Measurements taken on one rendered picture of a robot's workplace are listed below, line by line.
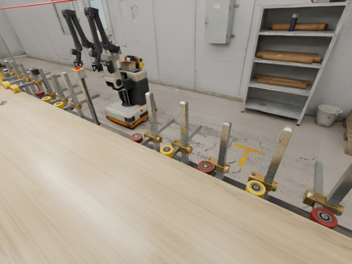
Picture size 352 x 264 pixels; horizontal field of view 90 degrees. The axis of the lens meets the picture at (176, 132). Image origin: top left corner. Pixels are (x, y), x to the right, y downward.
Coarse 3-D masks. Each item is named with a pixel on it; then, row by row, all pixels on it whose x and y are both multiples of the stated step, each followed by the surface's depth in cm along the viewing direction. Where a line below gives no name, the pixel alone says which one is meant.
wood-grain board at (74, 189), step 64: (0, 128) 132; (64, 128) 128; (0, 192) 84; (64, 192) 82; (128, 192) 81; (192, 192) 79; (0, 256) 62; (64, 256) 61; (128, 256) 60; (192, 256) 59; (256, 256) 58; (320, 256) 57
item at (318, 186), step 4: (316, 164) 96; (320, 164) 96; (316, 168) 94; (320, 168) 94; (316, 172) 92; (320, 172) 92; (316, 176) 90; (320, 176) 90; (316, 180) 88; (320, 180) 88; (316, 184) 86; (320, 184) 86; (316, 188) 84; (320, 188) 84; (316, 192) 82; (320, 192) 82; (316, 204) 78; (320, 204) 78; (312, 208) 78
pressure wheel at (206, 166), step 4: (200, 164) 92; (204, 164) 91; (208, 164) 92; (212, 164) 92; (200, 168) 90; (204, 168) 90; (208, 168) 90; (212, 168) 90; (204, 172) 89; (208, 172) 89; (212, 172) 91
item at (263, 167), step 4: (268, 148) 111; (268, 152) 108; (268, 156) 105; (264, 160) 103; (268, 160) 103; (264, 164) 100; (260, 168) 98; (264, 168) 98; (260, 172) 96; (264, 172) 95
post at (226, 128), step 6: (222, 126) 87; (228, 126) 85; (222, 132) 89; (228, 132) 87; (222, 138) 91; (228, 138) 91; (222, 144) 93; (222, 150) 95; (222, 156) 97; (222, 162) 100; (216, 174) 107; (222, 174) 106
